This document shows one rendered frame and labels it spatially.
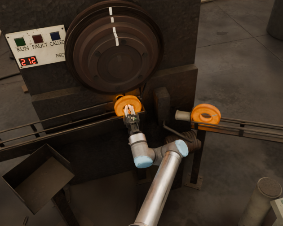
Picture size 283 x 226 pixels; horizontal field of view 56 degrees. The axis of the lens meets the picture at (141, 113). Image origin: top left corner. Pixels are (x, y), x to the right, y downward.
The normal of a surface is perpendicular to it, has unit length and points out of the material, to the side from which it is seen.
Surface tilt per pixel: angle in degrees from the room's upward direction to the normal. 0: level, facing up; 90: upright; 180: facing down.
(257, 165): 0
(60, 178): 5
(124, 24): 30
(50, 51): 90
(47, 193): 5
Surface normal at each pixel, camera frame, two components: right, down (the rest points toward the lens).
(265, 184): -0.05, -0.71
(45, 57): 0.25, 0.67
